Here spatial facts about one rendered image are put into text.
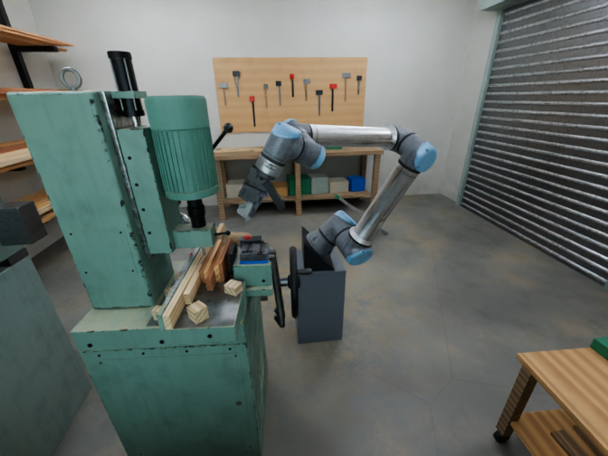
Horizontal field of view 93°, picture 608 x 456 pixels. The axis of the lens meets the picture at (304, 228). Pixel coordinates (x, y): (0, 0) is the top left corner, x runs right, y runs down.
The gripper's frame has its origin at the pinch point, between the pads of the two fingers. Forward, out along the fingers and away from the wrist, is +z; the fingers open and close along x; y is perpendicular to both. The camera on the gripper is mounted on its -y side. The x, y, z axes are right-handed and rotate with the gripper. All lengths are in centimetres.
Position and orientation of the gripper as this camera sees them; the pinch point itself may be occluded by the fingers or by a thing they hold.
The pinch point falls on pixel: (247, 222)
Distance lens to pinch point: 107.3
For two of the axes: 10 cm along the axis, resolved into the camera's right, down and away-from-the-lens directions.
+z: -4.9, 8.0, 3.4
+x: 0.5, 4.2, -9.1
